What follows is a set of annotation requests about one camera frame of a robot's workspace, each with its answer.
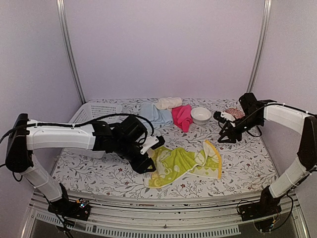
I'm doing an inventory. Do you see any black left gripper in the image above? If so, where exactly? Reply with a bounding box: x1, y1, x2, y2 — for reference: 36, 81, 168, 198
115, 138, 157, 175

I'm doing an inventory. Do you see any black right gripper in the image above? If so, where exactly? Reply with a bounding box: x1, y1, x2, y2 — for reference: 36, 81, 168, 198
218, 113, 263, 144

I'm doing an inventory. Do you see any green crocodile pattern towel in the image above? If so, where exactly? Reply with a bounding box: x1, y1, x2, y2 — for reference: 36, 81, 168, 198
143, 140, 222, 188

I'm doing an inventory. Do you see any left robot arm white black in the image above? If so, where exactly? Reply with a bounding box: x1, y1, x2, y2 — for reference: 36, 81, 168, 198
3, 114, 165, 221

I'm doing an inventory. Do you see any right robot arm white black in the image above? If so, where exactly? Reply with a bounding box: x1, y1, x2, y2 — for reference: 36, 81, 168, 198
213, 93, 317, 221

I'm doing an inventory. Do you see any red white patterned ball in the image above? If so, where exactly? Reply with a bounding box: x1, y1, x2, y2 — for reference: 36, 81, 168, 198
225, 108, 245, 119

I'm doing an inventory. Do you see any white ceramic bowl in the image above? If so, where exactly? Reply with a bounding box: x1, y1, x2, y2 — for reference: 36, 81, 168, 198
191, 107, 211, 125

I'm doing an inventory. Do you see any floral patterned table mat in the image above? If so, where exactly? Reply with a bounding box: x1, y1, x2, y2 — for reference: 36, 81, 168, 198
51, 98, 280, 199

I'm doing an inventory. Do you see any pink towel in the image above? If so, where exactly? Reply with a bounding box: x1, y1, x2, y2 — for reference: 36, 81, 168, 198
171, 105, 193, 132

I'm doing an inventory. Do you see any light blue towel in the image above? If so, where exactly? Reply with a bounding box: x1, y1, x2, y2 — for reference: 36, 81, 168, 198
140, 103, 173, 127

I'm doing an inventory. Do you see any cream rolled towel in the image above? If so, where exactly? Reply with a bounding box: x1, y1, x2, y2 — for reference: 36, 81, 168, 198
155, 97, 182, 110

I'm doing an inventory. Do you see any white plastic basket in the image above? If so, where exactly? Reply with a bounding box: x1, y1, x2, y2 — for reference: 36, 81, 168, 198
64, 102, 122, 159

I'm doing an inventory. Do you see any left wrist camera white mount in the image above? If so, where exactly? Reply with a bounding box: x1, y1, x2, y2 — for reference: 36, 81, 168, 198
140, 136, 165, 155

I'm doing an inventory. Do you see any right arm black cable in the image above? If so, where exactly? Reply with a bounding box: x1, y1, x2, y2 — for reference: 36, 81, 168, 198
245, 123, 264, 138

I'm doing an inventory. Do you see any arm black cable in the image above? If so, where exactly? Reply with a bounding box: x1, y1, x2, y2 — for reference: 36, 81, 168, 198
245, 123, 264, 138
0, 113, 156, 149

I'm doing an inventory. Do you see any aluminium front rail base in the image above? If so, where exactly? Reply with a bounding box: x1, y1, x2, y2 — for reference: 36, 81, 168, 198
21, 192, 310, 238

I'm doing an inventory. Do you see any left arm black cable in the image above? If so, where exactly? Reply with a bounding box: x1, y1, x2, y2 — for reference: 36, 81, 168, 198
0, 113, 156, 149

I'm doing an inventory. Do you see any right aluminium frame post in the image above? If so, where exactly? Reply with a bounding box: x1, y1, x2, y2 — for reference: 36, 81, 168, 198
246, 0, 272, 93

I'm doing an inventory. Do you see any aluminium frame post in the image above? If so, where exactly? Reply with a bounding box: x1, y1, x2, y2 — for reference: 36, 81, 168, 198
246, 0, 272, 93
56, 0, 86, 104

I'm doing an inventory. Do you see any left aluminium frame post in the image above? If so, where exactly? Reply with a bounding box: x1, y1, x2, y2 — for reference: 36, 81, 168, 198
56, 0, 86, 104

